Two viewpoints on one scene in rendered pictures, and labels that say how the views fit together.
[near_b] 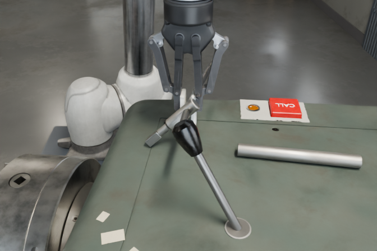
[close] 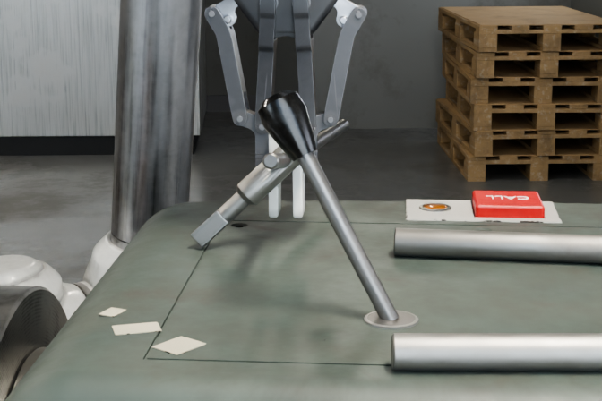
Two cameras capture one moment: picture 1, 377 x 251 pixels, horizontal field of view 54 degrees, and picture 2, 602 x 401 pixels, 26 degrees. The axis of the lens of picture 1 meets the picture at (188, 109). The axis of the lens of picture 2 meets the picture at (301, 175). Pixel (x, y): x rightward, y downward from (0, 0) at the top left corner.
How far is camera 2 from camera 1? 50 cm
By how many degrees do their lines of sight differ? 20
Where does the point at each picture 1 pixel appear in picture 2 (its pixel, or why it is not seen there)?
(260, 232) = (435, 323)
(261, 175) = (444, 274)
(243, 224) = (401, 315)
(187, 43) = (283, 13)
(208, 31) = not seen: outside the picture
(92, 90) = (25, 280)
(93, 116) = not seen: hidden behind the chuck
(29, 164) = not seen: outside the picture
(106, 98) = not seen: hidden behind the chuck
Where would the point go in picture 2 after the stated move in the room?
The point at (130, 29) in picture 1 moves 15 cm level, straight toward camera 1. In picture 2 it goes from (134, 119) to (142, 141)
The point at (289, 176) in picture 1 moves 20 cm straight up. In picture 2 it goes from (504, 275) to (514, 4)
